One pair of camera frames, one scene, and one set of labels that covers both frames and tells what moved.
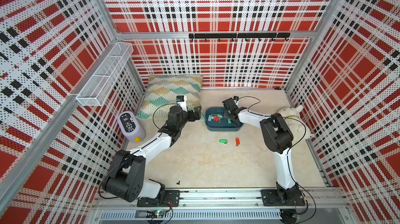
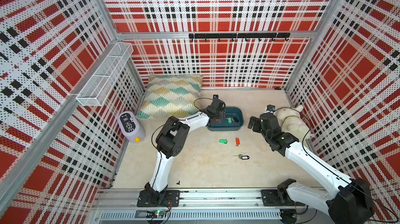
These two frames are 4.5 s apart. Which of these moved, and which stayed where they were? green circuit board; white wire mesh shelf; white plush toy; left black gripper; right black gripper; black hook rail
Moved: right black gripper; left black gripper
Stayed: white wire mesh shelf; white plush toy; green circuit board; black hook rail
